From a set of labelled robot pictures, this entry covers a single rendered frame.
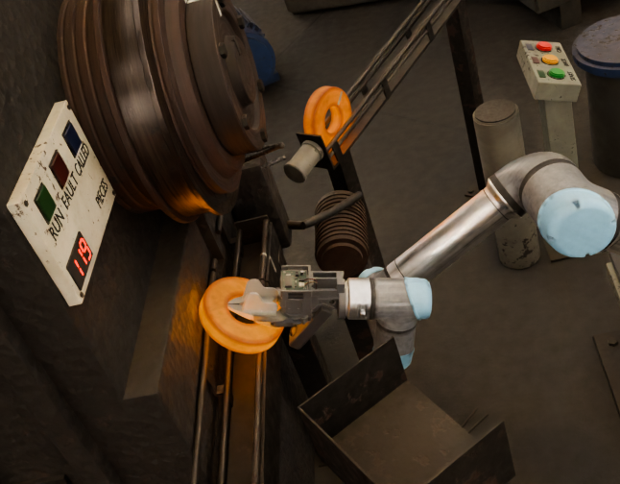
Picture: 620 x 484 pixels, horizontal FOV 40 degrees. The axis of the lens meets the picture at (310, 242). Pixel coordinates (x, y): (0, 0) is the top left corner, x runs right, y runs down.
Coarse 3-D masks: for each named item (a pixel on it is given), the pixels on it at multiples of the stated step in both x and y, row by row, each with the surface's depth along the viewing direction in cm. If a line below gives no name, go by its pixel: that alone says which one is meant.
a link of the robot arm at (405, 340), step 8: (368, 320) 164; (376, 320) 157; (376, 328) 157; (384, 328) 155; (376, 336) 158; (384, 336) 156; (400, 336) 155; (408, 336) 156; (376, 344) 159; (400, 344) 156; (408, 344) 157; (400, 352) 157; (408, 352) 158; (408, 360) 160
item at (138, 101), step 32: (128, 0) 129; (128, 32) 127; (128, 64) 127; (128, 96) 128; (160, 96) 128; (128, 128) 129; (160, 128) 128; (160, 160) 132; (160, 192) 137; (192, 192) 136
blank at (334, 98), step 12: (312, 96) 203; (324, 96) 203; (336, 96) 206; (312, 108) 201; (324, 108) 204; (336, 108) 208; (348, 108) 211; (312, 120) 201; (336, 120) 211; (312, 132) 202; (324, 132) 205; (336, 132) 209; (324, 144) 206
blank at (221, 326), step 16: (208, 288) 154; (224, 288) 156; (240, 288) 158; (208, 304) 152; (224, 304) 153; (208, 320) 150; (224, 320) 150; (224, 336) 149; (240, 336) 149; (256, 336) 151; (272, 336) 152; (240, 352) 151; (256, 352) 152
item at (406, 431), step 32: (384, 352) 144; (352, 384) 143; (384, 384) 148; (320, 416) 142; (352, 416) 146; (384, 416) 146; (416, 416) 145; (448, 416) 143; (320, 448) 142; (352, 448) 143; (384, 448) 142; (416, 448) 140; (448, 448) 139; (480, 448) 124; (352, 480) 134; (384, 480) 137; (416, 480) 136; (448, 480) 123; (480, 480) 128
